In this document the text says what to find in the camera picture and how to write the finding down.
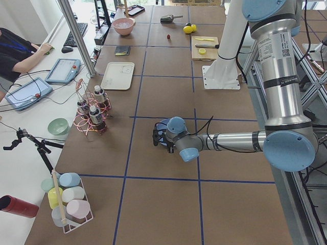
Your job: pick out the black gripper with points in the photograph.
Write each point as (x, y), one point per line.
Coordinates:
(163, 140)

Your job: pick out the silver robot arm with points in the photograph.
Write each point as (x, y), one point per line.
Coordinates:
(288, 140)

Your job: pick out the dark drink bottle three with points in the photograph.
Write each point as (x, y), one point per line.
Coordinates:
(96, 117)

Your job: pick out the cream bear tray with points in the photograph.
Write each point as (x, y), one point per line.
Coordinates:
(118, 76)

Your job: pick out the dark drink bottle two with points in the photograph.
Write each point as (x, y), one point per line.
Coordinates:
(99, 96)

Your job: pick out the dark drink bottle one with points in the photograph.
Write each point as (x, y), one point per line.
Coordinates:
(83, 107)

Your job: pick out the lemon half slice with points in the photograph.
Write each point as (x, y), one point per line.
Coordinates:
(201, 51)

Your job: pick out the wooden cutting board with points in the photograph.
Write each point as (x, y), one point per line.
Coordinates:
(204, 48)

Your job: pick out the blue pastel cup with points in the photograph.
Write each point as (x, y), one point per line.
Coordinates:
(69, 179)

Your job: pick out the grey folded cloth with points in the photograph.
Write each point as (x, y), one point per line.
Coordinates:
(122, 50)

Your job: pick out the pink pastel cup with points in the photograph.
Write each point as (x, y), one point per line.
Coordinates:
(78, 208)

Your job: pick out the white pastel cup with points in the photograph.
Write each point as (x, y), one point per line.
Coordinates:
(73, 193)

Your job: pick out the green bowl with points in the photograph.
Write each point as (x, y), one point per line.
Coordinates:
(58, 126)

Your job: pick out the yellow plastic knife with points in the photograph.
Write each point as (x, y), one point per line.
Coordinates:
(204, 39)

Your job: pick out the yellow lemon front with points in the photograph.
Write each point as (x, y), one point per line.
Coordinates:
(188, 29)

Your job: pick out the yellow lemon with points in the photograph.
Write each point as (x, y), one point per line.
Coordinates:
(194, 28)
(188, 29)

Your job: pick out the yellow lemon back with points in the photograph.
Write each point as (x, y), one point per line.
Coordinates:
(194, 28)

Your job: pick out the yellow pastel cup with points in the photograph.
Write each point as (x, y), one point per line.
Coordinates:
(52, 198)

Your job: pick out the green pastel cup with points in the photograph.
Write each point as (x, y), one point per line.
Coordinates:
(47, 184)

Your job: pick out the pink bowl with ice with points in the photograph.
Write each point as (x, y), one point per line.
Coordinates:
(124, 26)

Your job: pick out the grey pastel cup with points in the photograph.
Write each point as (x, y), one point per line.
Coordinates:
(56, 217)

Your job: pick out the blue teach pendant far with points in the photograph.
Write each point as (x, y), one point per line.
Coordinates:
(63, 71)

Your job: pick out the blue teach pendant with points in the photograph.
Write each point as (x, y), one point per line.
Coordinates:
(63, 71)
(28, 94)

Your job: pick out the black computer mouse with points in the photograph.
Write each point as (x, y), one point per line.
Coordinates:
(67, 49)

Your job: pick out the blue teach pendant near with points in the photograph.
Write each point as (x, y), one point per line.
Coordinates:
(28, 94)

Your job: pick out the red cylinder bottle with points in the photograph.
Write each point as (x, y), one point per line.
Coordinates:
(17, 206)

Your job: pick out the seated person in black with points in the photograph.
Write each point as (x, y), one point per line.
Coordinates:
(19, 56)

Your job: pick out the copper wire bottle rack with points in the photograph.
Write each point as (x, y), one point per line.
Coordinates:
(85, 125)

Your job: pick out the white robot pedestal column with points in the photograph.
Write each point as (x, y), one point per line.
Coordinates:
(223, 72)

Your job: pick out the steel knife handle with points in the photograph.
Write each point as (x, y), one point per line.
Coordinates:
(215, 46)

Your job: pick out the white wire cup rack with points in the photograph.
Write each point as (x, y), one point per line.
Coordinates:
(70, 223)

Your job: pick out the aluminium frame post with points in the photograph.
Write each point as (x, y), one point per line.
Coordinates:
(68, 14)

